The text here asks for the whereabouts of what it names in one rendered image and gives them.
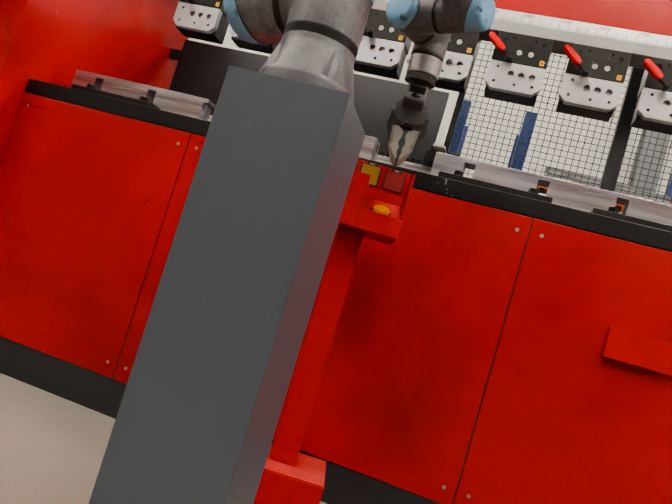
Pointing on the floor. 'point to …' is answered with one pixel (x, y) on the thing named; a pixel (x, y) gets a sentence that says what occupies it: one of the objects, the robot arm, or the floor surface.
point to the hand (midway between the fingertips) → (396, 160)
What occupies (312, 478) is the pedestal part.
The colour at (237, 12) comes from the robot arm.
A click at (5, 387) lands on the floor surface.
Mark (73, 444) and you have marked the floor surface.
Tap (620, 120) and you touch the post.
